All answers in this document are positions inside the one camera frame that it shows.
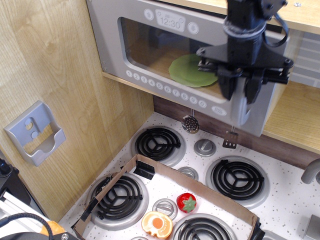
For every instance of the aluminium rail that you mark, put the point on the aluminium rail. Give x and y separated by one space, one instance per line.
10 205

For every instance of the lower silver stove knob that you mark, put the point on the lower silver stove knob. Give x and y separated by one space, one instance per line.
166 206

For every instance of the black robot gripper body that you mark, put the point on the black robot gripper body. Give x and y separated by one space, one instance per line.
244 57

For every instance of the green plate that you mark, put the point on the green plate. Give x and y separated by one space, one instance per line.
185 70

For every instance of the wooden microwave shelf cabinet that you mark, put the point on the wooden microwave shelf cabinet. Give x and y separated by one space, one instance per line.
294 116

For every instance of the orange toy fruit half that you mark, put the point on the orange toy fruit half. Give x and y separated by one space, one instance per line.
157 224

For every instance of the grey faucet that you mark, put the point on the grey faucet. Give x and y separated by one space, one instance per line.
312 172

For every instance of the red toy strawberry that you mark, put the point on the red toy strawberry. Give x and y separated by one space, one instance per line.
186 202

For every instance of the black device at left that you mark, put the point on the black device at left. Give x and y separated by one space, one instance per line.
10 183

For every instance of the front right black burner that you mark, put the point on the front right black burner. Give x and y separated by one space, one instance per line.
201 228

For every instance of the silver toy microwave door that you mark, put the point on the silver toy microwave door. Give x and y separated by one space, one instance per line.
137 40

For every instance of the metal slotted spoon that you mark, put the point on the metal slotted spoon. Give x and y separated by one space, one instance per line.
190 124

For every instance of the back left black burner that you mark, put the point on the back left black burner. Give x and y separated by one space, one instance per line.
157 143

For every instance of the silver stove knob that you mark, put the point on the silver stove knob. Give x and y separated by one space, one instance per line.
204 148
166 206
189 172

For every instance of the middle silver stove knob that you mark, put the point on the middle silver stove knob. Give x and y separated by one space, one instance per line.
189 172

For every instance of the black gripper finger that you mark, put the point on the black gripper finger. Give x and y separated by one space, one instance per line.
252 88
227 85

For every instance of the black round base with screw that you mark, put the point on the black round base with screw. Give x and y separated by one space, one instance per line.
38 236

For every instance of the cardboard barrier strip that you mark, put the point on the cardboard barrier strip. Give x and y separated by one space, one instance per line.
147 168

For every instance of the upper silver stove knob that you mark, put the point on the upper silver stove knob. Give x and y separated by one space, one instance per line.
204 148

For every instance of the back right black burner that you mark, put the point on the back right black burner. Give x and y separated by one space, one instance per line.
237 180

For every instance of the black burner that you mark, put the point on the black burner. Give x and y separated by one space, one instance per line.
157 143
201 228
237 180
123 200

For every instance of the grey wall phone holder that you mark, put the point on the grey wall phone holder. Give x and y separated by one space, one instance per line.
28 126

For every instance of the front left black burner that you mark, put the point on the front left black burner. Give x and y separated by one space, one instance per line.
123 200

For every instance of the orange toy piece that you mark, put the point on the orange toy piece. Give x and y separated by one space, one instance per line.
55 229

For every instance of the small metal spatula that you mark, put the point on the small metal spatula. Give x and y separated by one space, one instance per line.
230 139

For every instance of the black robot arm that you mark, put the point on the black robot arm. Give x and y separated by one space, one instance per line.
248 18

